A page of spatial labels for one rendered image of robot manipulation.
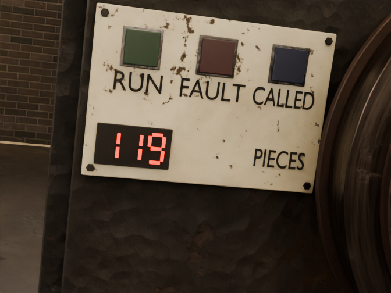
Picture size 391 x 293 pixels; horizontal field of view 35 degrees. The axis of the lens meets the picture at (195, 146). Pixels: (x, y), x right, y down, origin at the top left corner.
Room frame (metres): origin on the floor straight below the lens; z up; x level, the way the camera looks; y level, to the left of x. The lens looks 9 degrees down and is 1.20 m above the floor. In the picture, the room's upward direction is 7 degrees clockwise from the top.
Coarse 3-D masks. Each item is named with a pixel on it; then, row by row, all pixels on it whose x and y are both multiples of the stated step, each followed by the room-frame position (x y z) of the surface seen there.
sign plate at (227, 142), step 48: (96, 48) 0.64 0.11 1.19; (192, 48) 0.65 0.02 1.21; (240, 48) 0.66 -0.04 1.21; (96, 96) 0.64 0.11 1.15; (144, 96) 0.65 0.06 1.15; (192, 96) 0.65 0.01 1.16; (240, 96) 0.66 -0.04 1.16; (288, 96) 0.67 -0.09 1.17; (96, 144) 0.63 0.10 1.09; (144, 144) 0.64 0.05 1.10; (192, 144) 0.66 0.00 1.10; (240, 144) 0.67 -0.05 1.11; (288, 144) 0.68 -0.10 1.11
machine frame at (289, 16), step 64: (64, 0) 0.73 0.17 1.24; (128, 0) 0.66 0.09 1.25; (192, 0) 0.67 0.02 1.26; (256, 0) 0.69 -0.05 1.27; (320, 0) 0.70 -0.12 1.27; (384, 0) 0.71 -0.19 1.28; (64, 64) 0.73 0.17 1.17; (64, 128) 0.73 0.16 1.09; (64, 192) 0.73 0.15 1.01; (128, 192) 0.66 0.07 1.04; (192, 192) 0.68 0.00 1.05; (256, 192) 0.69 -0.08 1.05; (64, 256) 0.66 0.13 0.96; (128, 256) 0.67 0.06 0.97; (192, 256) 0.68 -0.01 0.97; (256, 256) 0.69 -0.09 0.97; (320, 256) 0.71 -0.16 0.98
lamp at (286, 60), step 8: (280, 48) 0.67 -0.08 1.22; (288, 48) 0.67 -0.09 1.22; (280, 56) 0.67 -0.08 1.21; (288, 56) 0.67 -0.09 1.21; (296, 56) 0.67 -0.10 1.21; (304, 56) 0.67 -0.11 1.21; (280, 64) 0.67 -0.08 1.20; (288, 64) 0.67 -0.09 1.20; (296, 64) 0.67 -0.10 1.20; (304, 64) 0.67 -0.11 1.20; (272, 72) 0.67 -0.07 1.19; (280, 72) 0.67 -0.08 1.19; (288, 72) 0.67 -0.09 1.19; (296, 72) 0.67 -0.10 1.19; (304, 72) 0.67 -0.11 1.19; (272, 80) 0.67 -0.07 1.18; (280, 80) 0.67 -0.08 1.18; (288, 80) 0.67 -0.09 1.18; (296, 80) 0.67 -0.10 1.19
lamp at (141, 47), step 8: (128, 32) 0.64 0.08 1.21; (136, 32) 0.64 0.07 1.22; (144, 32) 0.64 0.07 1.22; (152, 32) 0.64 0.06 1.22; (128, 40) 0.64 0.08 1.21; (136, 40) 0.64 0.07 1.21; (144, 40) 0.64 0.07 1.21; (152, 40) 0.64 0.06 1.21; (160, 40) 0.64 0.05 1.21; (128, 48) 0.64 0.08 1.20; (136, 48) 0.64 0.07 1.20; (144, 48) 0.64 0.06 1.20; (152, 48) 0.64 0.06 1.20; (128, 56) 0.64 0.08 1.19; (136, 56) 0.64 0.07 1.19; (144, 56) 0.64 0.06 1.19; (152, 56) 0.64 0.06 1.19; (136, 64) 0.64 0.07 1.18; (144, 64) 0.64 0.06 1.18; (152, 64) 0.64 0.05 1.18
